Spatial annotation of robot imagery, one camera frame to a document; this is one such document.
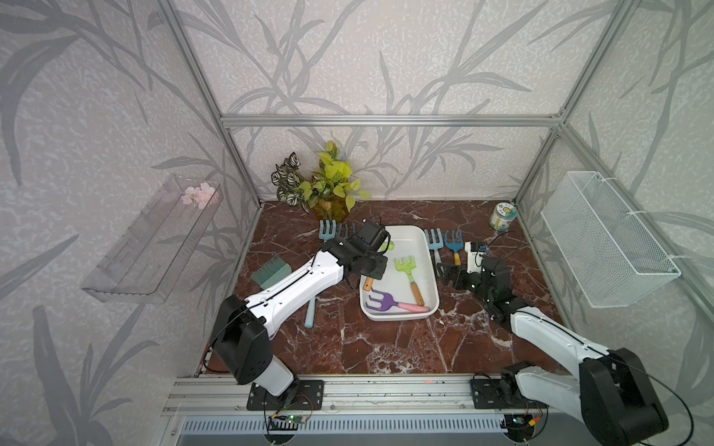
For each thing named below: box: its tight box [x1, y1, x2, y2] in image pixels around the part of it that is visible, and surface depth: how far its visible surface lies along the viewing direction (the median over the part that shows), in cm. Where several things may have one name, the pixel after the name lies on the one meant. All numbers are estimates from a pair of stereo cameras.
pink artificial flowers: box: [181, 182, 220, 210], surface depth 78 cm
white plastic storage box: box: [358, 225, 440, 322], surface depth 96 cm
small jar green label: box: [489, 201, 518, 233], surface depth 110 cm
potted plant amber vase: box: [271, 140, 372, 223], surface depth 99 cm
